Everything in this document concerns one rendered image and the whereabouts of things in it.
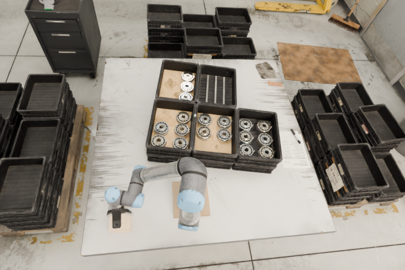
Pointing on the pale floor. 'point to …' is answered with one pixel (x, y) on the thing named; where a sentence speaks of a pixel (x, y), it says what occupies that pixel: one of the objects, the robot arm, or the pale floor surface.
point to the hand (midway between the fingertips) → (120, 216)
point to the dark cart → (66, 25)
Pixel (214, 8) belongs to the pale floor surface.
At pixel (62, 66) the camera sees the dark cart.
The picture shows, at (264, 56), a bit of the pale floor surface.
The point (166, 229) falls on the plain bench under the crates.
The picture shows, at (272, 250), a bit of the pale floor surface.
